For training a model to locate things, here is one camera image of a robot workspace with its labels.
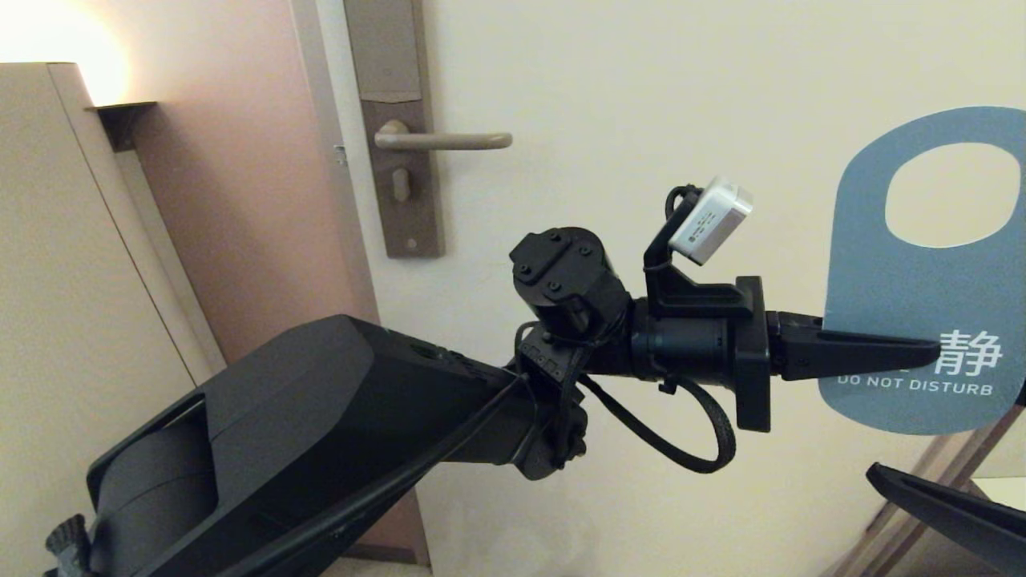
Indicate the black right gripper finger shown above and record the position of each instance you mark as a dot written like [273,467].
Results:
[1021,394]
[978,525]

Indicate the white door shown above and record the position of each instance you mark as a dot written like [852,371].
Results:
[641,120]

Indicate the blue do-not-disturb door hanger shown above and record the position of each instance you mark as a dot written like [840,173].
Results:
[866,264]

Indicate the dark wall lamp bracket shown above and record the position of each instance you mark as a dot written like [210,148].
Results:
[124,119]

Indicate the brown metal lock plate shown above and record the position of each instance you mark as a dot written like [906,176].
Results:
[393,48]

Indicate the white wrist camera with mount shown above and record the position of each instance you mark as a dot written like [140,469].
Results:
[709,220]

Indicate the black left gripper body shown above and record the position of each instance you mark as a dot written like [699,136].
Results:
[689,344]

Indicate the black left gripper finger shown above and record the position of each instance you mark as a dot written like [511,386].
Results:
[842,354]
[797,322]

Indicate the dark cabinet side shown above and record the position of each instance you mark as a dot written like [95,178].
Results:
[938,553]

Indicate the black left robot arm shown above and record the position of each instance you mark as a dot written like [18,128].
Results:
[321,417]

